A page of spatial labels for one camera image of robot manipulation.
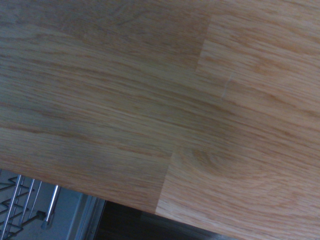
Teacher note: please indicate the open dishwasher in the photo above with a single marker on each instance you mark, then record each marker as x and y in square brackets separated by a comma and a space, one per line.
[72, 215]

